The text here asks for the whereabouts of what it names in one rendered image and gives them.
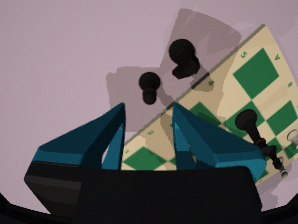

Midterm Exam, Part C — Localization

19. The white pawn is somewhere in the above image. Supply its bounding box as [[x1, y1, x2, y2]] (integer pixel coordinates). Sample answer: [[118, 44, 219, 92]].
[[279, 157, 288, 179], [287, 129, 298, 149]]

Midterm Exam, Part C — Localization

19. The green and cream chessboard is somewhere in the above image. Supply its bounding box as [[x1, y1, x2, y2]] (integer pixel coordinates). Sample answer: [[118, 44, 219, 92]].
[[122, 24, 298, 170]]

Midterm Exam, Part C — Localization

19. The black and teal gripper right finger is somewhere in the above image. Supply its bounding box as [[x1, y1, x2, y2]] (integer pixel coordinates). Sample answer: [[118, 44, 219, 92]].
[[172, 103, 267, 184]]

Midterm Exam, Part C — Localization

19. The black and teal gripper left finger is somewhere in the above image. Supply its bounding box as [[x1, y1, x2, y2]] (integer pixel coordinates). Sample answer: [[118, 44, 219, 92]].
[[31, 103, 126, 170]]

